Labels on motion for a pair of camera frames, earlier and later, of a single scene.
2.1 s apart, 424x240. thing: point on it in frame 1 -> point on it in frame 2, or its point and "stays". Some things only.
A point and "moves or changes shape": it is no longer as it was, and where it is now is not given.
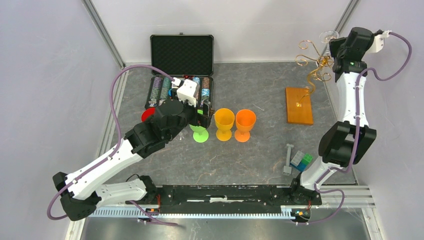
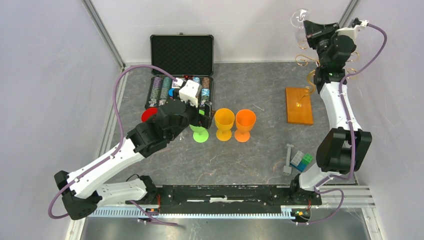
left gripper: (204, 120) stays
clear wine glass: (325, 36) moves or changes shape
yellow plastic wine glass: (224, 118) stays
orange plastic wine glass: (245, 120) stays
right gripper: (334, 44) -> (315, 31)
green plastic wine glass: (200, 134) stays
